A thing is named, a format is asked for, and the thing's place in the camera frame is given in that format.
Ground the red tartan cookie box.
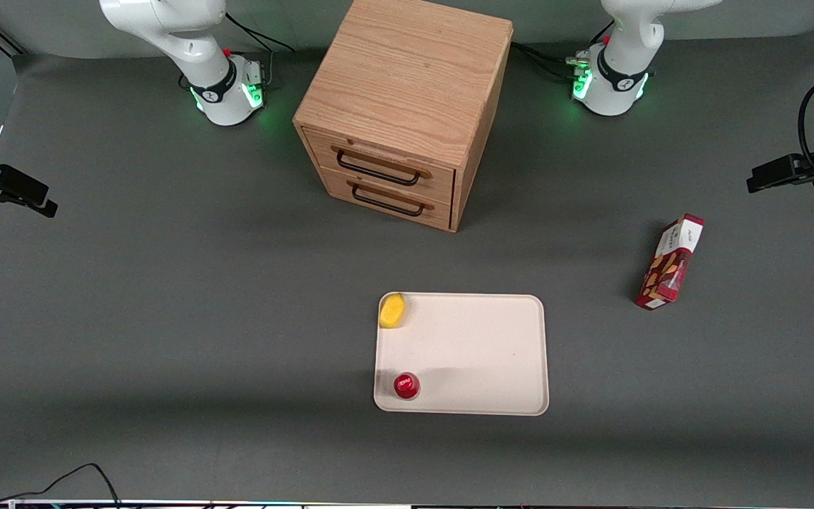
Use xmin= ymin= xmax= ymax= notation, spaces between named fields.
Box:
xmin=635 ymin=213 xmax=705 ymax=312

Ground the beige rectangular tray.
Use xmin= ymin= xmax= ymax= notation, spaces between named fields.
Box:
xmin=373 ymin=292 xmax=550 ymax=416

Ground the wooden drawer front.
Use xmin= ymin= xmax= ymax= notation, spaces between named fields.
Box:
xmin=303 ymin=127 xmax=456 ymax=207
xmin=319 ymin=166 xmax=453 ymax=231

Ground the yellow lemon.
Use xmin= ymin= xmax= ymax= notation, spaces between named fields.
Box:
xmin=379 ymin=293 xmax=406 ymax=330

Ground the wooden drawer cabinet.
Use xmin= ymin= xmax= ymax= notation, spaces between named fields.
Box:
xmin=293 ymin=0 xmax=514 ymax=233

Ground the black metal drawer handle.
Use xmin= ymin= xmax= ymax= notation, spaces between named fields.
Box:
xmin=346 ymin=178 xmax=435 ymax=217
xmin=331 ymin=145 xmax=432 ymax=187

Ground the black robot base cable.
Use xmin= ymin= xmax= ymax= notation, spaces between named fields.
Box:
xmin=512 ymin=41 xmax=580 ymax=80
xmin=225 ymin=12 xmax=296 ymax=54

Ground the thin black cable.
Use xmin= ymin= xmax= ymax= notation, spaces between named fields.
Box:
xmin=0 ymin=463 xmax=122 ymax=509

